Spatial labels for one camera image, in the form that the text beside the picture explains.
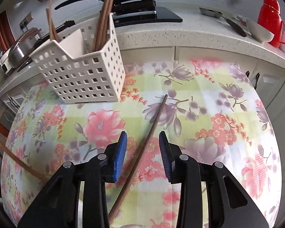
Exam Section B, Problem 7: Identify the brown wooden chopstick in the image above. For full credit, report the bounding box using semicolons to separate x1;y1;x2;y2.
0;141;48;181
92;0;109;52
47;0;62;42
45;0;61;42
98;0;114;51
108;94;168;225

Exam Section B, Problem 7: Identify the floral checked tablecloth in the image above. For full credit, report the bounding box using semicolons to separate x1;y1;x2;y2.
6;60;282;227

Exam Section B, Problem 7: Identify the white cabinet door left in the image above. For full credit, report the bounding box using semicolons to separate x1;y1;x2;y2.
1;93;25;114

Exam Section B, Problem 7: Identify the beige perforated utensil caddy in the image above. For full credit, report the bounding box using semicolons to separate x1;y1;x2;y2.
30;16;126;104

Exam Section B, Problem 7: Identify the silver electric griddle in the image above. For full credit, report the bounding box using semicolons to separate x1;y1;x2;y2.
0;27;40;76

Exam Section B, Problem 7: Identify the white bowl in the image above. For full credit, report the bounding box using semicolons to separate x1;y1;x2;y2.
246;19;274;43

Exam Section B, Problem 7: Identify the red thermos jug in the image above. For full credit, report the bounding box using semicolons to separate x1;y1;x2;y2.
257;0;285;48

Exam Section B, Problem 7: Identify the black gas stove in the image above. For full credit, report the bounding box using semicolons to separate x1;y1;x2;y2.
112;0;183;27

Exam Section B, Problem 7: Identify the kitchen knife dark handle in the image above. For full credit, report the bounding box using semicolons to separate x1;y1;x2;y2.
225;18;247;38

